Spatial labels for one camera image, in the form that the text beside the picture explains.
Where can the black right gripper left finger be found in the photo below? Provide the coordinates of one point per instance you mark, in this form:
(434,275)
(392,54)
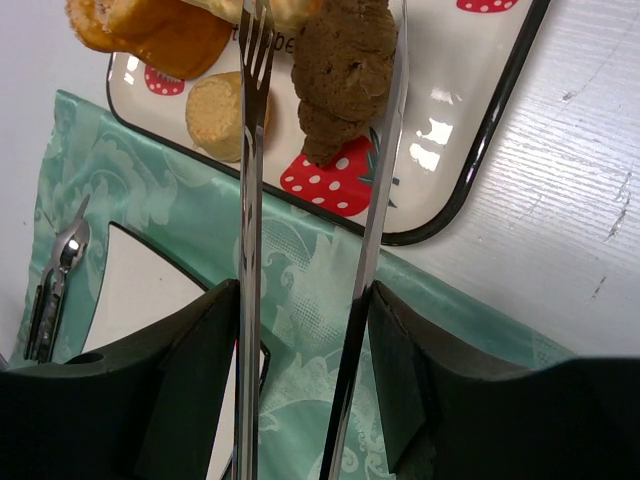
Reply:
(144,407)

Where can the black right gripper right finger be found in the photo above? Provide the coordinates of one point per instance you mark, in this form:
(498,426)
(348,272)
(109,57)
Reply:
(452,411)

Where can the brown chocolate croissant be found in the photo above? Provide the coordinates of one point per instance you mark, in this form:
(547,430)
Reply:
(342,69)

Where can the silver metal tongs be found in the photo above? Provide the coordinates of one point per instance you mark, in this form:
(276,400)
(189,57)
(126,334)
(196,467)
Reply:
(257,42)

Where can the large orange muffin bread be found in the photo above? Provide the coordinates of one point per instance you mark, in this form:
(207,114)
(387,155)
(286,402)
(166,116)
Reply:
(173,37)

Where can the white square plate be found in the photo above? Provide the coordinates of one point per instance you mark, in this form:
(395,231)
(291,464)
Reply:
(140,287)

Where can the silver fork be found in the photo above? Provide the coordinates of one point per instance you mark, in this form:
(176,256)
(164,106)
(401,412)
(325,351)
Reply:
(41,290)

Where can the green satin placemat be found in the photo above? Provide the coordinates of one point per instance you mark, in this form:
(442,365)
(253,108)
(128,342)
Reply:
(191,213)

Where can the small round yellow bun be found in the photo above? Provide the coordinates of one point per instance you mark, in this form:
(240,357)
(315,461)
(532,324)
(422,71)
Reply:
(214,116)

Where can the strawberry pattern tray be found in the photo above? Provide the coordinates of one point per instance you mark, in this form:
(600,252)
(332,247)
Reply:
(464,59)

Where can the oval sandwich bun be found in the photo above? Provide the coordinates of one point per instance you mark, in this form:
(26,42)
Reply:
(288,15)

